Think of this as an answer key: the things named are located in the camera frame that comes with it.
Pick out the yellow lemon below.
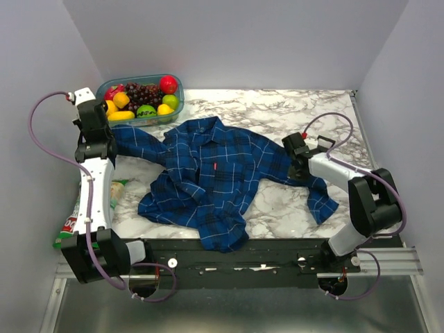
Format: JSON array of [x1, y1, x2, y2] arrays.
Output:
[[105, 100, 119, 117], [157, 103, 174, 116]]

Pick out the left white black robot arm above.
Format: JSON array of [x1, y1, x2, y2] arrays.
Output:
[[61, 99, 154, 290]]

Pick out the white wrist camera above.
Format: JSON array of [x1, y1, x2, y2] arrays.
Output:
[[302, 133, 318, 150], [66, 87, 96, 107]]

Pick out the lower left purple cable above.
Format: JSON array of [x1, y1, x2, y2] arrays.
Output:
[[128, 262, 178, 303]]

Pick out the blue plaid shirt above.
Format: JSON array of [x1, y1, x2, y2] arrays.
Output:
[[112, 117, 338, 253]]

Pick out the orange fruit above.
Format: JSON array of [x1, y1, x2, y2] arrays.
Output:
[[112, 92, 130, 109]]

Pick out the purple cable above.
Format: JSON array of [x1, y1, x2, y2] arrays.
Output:
[[28, 91, 128, 291], [322, 248, 382, 302], [128, 262, 178, 303], [301, 112, 407, 240]]

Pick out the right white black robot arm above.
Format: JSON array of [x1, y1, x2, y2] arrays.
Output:
[[282, 133, 406, 272]]

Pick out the brooch box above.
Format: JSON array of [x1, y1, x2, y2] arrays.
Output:
[[317, 135, 336, 152]]

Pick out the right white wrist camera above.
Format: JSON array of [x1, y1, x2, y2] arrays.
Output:
[[302, 133, 318, 150]]

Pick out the yellow mango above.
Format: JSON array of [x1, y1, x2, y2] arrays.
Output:
[[108, 111, 135, 121]]

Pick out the green red snack bag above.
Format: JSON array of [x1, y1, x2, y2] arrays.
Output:
[[52, 178, 130, 249]]

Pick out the yellow lemon right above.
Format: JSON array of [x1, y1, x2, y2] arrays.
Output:
[[157, 103, 174, 116]]

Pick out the red apple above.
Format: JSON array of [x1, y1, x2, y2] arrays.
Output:
[[160, 75, 178, 94]]

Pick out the yellow lemon left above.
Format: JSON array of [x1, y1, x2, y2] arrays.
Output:
[[105, 100, 119, 117]]

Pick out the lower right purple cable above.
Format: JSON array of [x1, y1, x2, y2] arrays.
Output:
[[322, 248, 382, 302]]

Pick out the black front mounting rail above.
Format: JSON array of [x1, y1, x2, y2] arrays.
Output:
[[144, 239, 360, 289]]

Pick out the green lime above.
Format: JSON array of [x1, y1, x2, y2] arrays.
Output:
[[162, 94, 180, 110]]

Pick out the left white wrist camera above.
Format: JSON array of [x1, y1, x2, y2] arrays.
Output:
[[66, 87, 96, 107]]

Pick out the clear teal fruit container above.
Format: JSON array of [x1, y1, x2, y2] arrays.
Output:
[[96, 74, 185, 127]]

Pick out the pink dragon fruit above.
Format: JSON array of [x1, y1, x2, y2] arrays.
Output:
[[104, 84, 125, 101]]

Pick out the purple grape bunch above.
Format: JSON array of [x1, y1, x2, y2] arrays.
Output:
[[124, 83, 164, 112]]

